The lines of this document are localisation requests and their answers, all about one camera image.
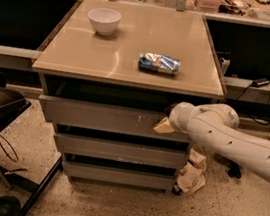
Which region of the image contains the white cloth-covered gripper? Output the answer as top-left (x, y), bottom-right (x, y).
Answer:
top-left (153, 102), bottom-right (196, 134)

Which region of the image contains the grey top drawer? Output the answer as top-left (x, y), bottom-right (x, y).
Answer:
top-left (39, 95), bottom-right (190, 143)

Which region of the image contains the grey drawer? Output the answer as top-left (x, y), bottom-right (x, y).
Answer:
top-left (62, 161), bottom-right (174, 190)
top-left (39, 95), bottom-right (190, 143)
top-left (54, 133), bottom-right (187, 169)

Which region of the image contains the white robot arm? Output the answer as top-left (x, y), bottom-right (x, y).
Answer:
top-left (167, 102), bottom-right (270, 183)

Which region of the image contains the grey drawer cabinet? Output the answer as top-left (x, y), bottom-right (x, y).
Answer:
top-left (33, 0), bottom-right (226, 181)

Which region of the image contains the grey bottom drawer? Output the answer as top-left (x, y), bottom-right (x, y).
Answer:
top-left (62, 161), bottom-right (174, 190)

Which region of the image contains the grey middle drawer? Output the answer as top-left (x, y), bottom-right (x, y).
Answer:
top-left (54, 133), bottom-right (187, 169)

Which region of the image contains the crumpled beige cloth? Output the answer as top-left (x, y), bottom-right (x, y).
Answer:
top-left (174, 149), bottom-right (207, 196)

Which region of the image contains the blue foil snack bag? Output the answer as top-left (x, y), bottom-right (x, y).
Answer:
top-left (138, 52), bottom-right (180, 76)

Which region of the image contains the black power adapter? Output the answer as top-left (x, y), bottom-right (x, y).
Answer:
top-left (251, 77), bottom-right (270, 88)

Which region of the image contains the white ceramic bowl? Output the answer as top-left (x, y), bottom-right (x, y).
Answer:
top-left (87, 8), bottom-right (122, 36)

